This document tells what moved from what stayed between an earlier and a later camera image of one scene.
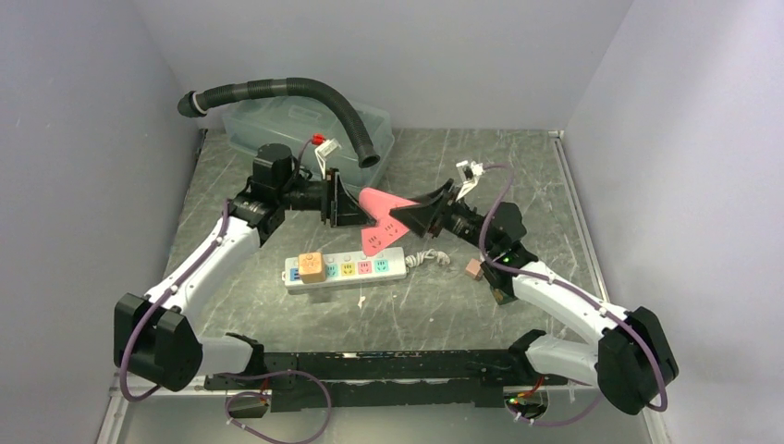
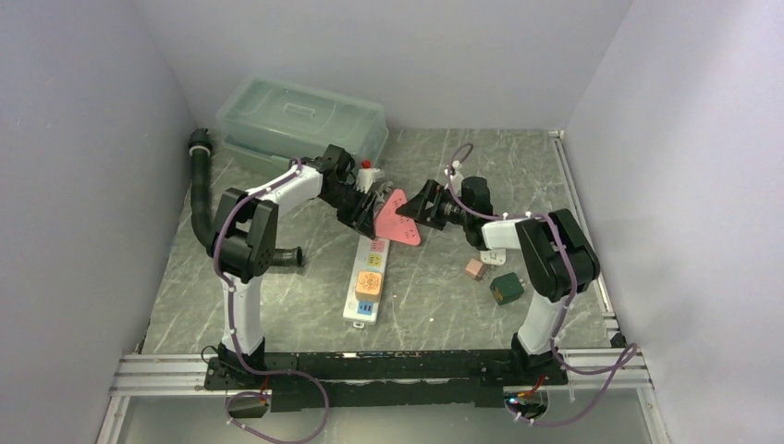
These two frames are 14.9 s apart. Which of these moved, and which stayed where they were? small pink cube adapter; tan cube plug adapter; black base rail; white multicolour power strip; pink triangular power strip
Moved: tan cube plug adapter; pink triangular power strip; white multicolour power strip
Stayed: small pink cube adapter; black base rail
